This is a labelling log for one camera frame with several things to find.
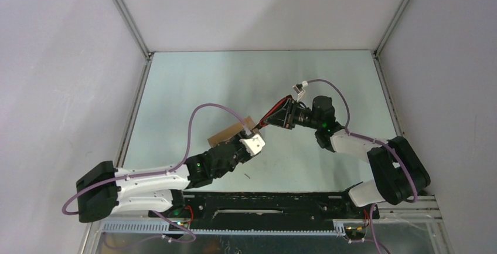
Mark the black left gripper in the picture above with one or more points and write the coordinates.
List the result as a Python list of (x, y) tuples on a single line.
[(236, 139)]

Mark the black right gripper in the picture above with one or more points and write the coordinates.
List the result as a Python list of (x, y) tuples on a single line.
[(285, 117)]

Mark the brown cardboard express box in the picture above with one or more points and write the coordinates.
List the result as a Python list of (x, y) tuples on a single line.
[(231, 131)]

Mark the red black utility knife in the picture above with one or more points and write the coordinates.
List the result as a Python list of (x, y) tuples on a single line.
[(261, 124)]

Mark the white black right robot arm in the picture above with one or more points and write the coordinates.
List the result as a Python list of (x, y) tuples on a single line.
[(398, 174)]

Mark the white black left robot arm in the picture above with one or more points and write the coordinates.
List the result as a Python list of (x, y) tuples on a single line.
[(107, 190)]

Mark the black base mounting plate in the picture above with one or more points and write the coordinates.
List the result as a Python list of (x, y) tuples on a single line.
[(268, 211)]

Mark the aluminium frame rail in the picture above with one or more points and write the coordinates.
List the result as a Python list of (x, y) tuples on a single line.
[(402, 228)]

